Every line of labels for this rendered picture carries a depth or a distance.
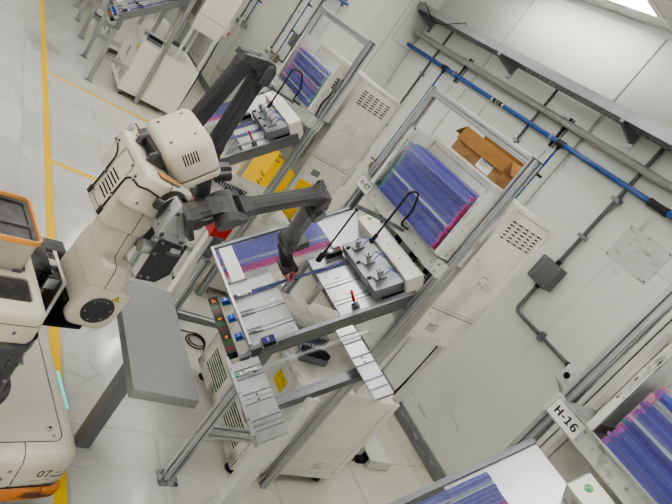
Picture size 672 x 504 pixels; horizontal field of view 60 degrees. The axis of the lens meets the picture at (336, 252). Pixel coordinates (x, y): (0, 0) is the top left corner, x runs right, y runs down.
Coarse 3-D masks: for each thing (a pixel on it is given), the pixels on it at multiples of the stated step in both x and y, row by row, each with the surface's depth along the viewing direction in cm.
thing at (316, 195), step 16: (224, 192) 168; (288, 192) 181; (304, 192) 184; (320, 192) 188; (240, 208) 172; (256, 208) 173; (272, 208) 178; (288, 208) 184; (320, 208) 193; (224, 224) 166; (240, 224) 172
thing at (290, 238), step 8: (304, 208) 200; (296, 216) 209; (304, 216) 202; (312, 216) 199; (320, 216) 196; (296, 224) 210; (304, 224) 208; (288, 232) 219; (296, 232) 214; (280, 240) 229; (288, 240) 222; (296, 240) 223; (288, 248) 227
